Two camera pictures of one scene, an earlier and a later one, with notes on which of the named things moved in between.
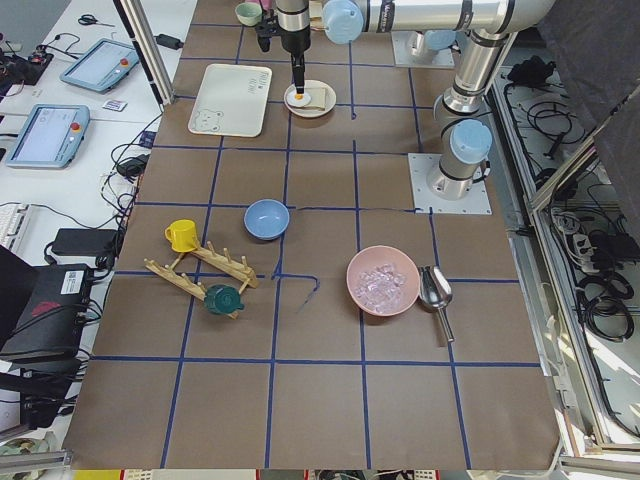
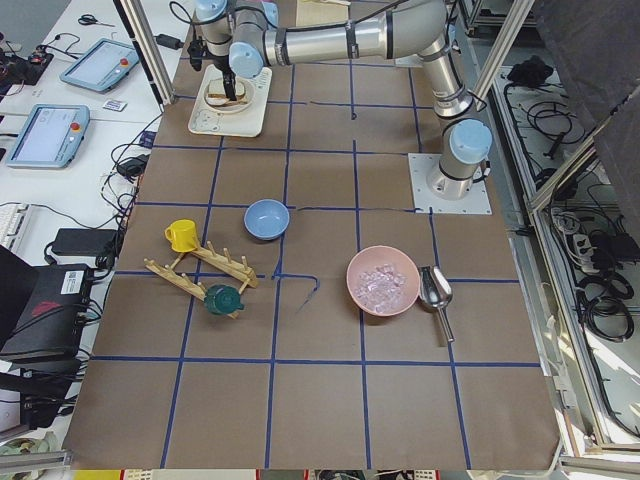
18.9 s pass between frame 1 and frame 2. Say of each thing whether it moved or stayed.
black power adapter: stayed
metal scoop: stayed
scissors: stayed
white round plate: moved
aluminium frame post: stayed
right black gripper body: moved
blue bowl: stayed
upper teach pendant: stayed
